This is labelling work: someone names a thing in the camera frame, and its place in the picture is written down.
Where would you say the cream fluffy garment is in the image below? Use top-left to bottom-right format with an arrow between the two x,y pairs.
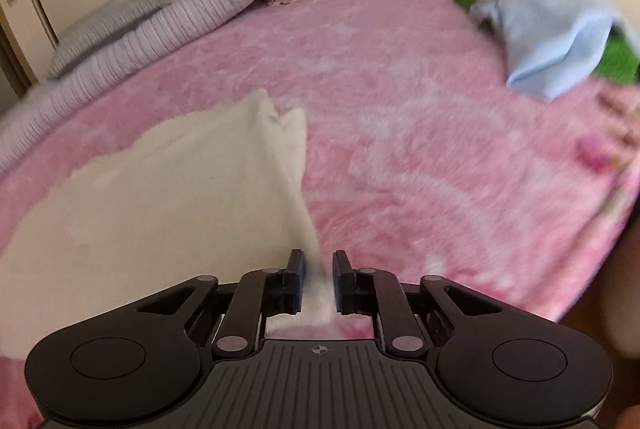
0,89 -> 336,355

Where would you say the light blue garment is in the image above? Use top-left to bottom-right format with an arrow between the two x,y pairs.
470,0 -> 629,102

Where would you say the green knit garment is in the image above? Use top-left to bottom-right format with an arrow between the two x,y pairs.
452,0 -> 640,84

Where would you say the grey striped pillow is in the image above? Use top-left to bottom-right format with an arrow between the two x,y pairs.
47,0 -> 167,80

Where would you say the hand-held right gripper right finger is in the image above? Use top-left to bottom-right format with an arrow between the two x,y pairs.
332,250 -> 506,356

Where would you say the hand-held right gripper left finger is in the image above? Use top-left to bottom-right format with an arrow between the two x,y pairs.
135,249 -> 307,358

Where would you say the pink floral blanket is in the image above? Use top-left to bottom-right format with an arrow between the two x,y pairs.
0,0 -> 640,429

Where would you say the lilac striped duvet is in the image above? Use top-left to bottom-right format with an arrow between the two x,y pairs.
0,0 -> 388,174

